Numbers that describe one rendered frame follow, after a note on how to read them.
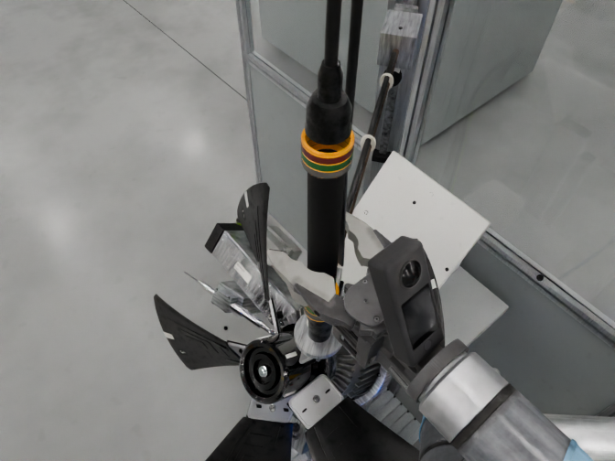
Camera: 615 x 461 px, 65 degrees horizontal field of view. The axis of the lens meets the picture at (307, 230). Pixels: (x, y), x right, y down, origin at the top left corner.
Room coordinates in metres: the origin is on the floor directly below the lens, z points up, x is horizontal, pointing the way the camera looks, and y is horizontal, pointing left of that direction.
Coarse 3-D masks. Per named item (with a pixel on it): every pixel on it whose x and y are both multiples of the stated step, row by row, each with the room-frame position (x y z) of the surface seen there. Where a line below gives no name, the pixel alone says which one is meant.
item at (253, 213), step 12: (252, 192) 0.64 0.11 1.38; (264, 192) 0.60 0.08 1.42; (240, 204) 0.68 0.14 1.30; (252, 204) 0.63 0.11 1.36; (264, 204) 0.59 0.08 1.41; (240, 216) 0.68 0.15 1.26; (252, 216) 0.61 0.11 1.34; (264, 216) 0.57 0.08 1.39; (252, 228) 0.60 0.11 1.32; (264, 228) 0.55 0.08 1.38; (252, 240) 0.59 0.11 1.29; (264, 240) 0.54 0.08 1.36; (264, 252) 0.52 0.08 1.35; (264, 264) 0.50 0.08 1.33; (264, 276) 0.49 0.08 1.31; (264, 288) 0.48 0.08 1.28
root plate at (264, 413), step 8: (288, 400) 0.32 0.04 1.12; (256, 408) 0.31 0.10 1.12; (264, 408) 0.31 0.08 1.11; (280, 408) 0.31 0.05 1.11; (288, 408) 0.31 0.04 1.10; (248, 416) 0.29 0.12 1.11; (256, 416) 0.29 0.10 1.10; (264, 416) 0.30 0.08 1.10; (272, 416) 0.30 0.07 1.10; (280, 416) 0.30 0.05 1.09; (288, 416) 0.30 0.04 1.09
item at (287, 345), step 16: (272, 336) 0.40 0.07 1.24; (288, 336) 0.41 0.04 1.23; (256, 352) 0.37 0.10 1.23; (272, 352) 0.36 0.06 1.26; (288, 352) 0.36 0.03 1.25; (240, 368) 0.36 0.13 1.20; (256, 368) 0.35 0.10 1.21; (272, 368) 0.34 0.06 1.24; (288, 368) 0.33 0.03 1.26; (320, 368) 0.36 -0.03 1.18; (256, 384) 0.32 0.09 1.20; (272, 384) 0.32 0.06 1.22; (288, 384) 0.31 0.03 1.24; (304, 384) 0.33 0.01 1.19; (256, 400) 0.30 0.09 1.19; (272, 400) 0.29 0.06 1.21
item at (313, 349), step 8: (336, 280) 0.33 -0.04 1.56; (304, 320) 0.32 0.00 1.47; (296, 328) 0.30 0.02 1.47; (304, 328) 0.30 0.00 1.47; (296, 336) 0.29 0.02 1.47; (304, 336) 0.29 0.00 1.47; (304, 344) 0.28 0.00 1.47; (312, 344) 0.28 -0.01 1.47; (320, 344) 0.28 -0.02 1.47; (328, 344) 0.28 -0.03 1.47; (336, 344) 0.28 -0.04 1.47; (304, 352) 0.27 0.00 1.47; (312, 352) 0.27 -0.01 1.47; (320, 352) 0.27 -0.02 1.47; (328, 352) 0.27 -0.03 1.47; (336, 352) 0.27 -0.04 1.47
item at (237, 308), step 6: (192, 276) 0.65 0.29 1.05; (198, 282) 0.63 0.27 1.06; (204, 288) 0.61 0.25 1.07; (210, 288) 0.60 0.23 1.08; (210, 294) 0.59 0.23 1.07; (234, 306) 0.54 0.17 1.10; (240, 306) 0.54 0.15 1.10; (234, 312) 0.53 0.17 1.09; (240, 312) 0.53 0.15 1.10; (246, 312) 0.53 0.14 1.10; (246, 318) 0.51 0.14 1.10; (252, 318) 0.51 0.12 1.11; (258, 318) 0.51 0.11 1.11; (258, 324) 0.49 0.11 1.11; (264, 324) 0.50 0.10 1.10; (264, 330) 0.48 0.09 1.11; (270, 330) 0.47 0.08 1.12
